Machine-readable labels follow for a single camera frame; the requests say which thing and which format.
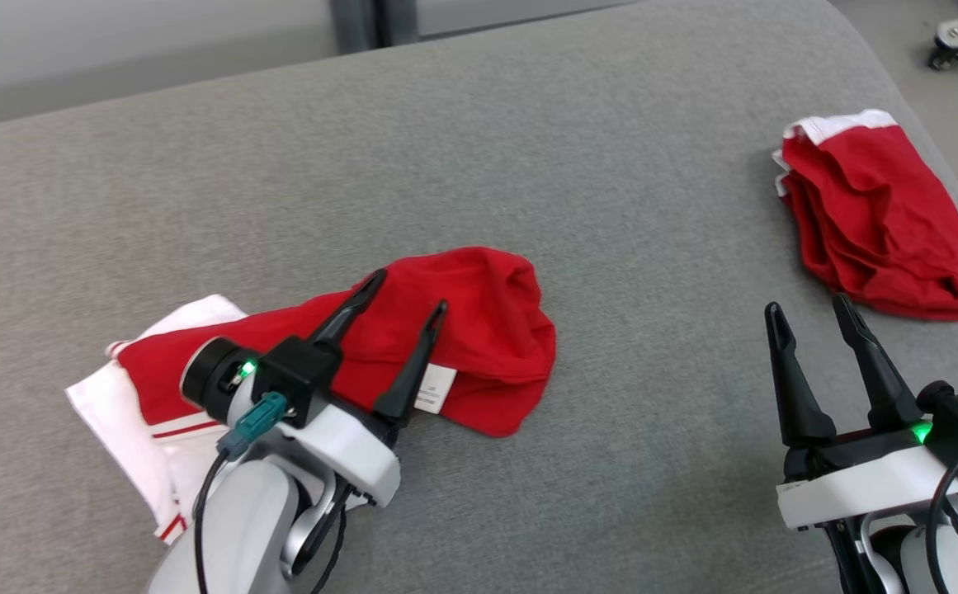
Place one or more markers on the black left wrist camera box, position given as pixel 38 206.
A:
pixel 297 375

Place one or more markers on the red shorts with white stripe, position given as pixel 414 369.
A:
pixel 883 223

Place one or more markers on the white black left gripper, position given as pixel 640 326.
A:
pixel 355 450

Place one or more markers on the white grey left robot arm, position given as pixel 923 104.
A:
pixel 239 528

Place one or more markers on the red t-shirt with white sleeves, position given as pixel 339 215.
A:
pixel 478 330

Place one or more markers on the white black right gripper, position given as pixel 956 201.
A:
pixel 858 487

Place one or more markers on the grey partition post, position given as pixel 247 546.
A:
pixel 371 21

